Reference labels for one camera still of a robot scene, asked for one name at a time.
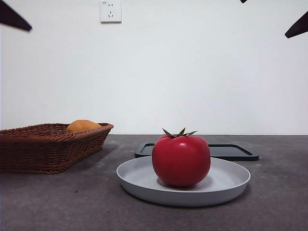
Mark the white wall socket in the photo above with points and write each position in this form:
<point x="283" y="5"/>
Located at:
<point x="111" y="12"/>

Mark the red tomato with green stem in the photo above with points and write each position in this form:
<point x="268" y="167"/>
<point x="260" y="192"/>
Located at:
<point x="180" y="161"/>

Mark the dark rectangular tray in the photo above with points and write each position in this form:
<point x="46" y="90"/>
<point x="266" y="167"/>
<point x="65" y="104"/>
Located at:
<point x="228" y="152"/>

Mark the yellow potato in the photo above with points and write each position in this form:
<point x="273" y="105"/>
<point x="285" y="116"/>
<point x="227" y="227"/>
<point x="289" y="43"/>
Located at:
<point x="81" y="125"/>

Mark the brown wicker basket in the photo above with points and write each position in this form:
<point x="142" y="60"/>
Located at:
<point x="48" y="149"/>

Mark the grey round plate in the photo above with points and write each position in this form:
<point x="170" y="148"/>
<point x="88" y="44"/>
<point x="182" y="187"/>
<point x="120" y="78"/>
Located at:
<point x="137" y="174"/>

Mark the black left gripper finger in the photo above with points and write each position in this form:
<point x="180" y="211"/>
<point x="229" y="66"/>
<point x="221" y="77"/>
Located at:
<point x="13" y="18"/>

